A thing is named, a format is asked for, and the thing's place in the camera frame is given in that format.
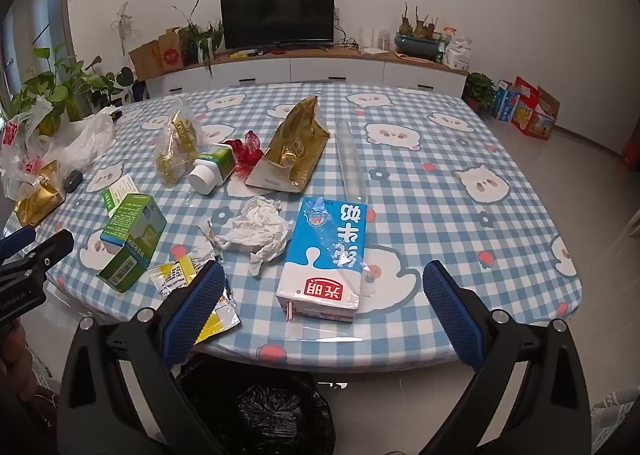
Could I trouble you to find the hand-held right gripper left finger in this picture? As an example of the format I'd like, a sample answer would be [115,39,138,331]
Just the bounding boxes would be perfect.
[56,260,227,455]

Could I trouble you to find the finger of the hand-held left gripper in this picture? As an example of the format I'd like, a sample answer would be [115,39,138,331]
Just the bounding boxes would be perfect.
[0,226,37,264]
[0,229,75,287]

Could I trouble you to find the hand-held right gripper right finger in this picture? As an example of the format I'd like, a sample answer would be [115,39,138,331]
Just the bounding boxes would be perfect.
[422,260,593,455]

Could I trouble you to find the yellow snack wrapper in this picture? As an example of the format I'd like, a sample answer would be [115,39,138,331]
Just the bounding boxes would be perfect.
[147,257,241,343]

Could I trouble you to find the dark green medicine box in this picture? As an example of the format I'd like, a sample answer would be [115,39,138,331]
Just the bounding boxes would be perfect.
[96,194,168,293]

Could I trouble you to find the white tissue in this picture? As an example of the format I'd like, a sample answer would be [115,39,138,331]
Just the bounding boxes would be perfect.
[216,195,293,278]

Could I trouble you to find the black-lined trash bin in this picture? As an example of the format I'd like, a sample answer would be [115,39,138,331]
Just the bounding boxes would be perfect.
[172,352,337,455]

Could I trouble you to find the blue white milk carton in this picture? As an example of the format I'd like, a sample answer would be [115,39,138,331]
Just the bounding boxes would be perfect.
[276,196,368,323]

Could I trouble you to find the clear bag of gold wrappers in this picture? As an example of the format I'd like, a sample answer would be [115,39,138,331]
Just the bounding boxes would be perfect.
[152,96,203,186]

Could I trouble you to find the clear plastic tube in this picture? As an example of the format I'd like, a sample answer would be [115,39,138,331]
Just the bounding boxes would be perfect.
[336,119,368,201]

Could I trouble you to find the gold foil bag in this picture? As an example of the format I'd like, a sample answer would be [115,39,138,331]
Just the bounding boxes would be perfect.
[245,96,332,193]

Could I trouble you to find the person's left hand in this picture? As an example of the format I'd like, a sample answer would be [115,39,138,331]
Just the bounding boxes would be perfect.
[0,322,38,401]

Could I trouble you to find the gold tissue pack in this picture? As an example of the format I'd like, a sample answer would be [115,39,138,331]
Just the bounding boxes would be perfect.
[14,160,66,227]

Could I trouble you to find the small clear wrapper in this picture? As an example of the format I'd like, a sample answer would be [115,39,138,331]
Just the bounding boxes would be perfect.
[196,218,226,261]

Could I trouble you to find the clear plastic bag red print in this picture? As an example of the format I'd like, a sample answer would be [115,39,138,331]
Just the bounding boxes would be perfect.
[0,95,56,201]

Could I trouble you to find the blue checked tablecloth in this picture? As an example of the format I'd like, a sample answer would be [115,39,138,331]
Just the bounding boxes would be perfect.
[2,82,583,366]

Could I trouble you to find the white bottle green label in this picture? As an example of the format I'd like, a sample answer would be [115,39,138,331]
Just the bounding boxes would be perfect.
[188,145,236,195]

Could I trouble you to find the pothos plant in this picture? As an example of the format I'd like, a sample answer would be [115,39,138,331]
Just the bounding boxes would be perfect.
[0,48,136,136]

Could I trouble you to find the red plastic net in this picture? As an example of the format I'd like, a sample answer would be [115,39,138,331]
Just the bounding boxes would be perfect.
[220,131,263,181]

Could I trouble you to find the grey fringed rug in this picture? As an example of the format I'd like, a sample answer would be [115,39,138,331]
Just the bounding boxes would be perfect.
[590,382,640,428]

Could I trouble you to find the plain brown cardboard box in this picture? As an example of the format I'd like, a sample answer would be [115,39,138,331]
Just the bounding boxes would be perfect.
[128,39,165,82]

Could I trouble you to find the yellow red gift box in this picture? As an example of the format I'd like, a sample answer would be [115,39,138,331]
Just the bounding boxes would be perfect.
[510,76,541,133]

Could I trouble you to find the blue gift box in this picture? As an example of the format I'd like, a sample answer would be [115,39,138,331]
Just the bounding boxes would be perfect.
[494,80,523,123]

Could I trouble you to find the small potted floor plant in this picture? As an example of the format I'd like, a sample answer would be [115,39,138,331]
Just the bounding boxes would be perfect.
[462,72,497,113]

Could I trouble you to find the brown box red flower print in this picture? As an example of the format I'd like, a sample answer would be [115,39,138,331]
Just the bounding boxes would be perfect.
[157,26,183,73]

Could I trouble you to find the dried twig decoration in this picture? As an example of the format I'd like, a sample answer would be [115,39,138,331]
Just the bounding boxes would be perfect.
[111,2,138,56]

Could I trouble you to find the small white plastic bag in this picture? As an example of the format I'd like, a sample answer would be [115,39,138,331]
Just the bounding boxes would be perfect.
[442,35,473,71]

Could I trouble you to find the potted green plant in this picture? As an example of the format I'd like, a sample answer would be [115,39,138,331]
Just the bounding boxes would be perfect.
[172,0,226,76]

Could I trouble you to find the white television cabinet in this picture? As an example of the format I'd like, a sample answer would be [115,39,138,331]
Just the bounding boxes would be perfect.
[132,48,468,103]

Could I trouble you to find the blue bonsai planter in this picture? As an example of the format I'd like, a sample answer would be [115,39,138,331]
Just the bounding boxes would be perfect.
[394,2,446,58]

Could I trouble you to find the white router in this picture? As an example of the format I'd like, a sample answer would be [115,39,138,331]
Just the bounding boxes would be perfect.
[357,28,391,57]

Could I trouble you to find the black television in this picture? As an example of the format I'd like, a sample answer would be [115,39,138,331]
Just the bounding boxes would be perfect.
[220,0,336,51]

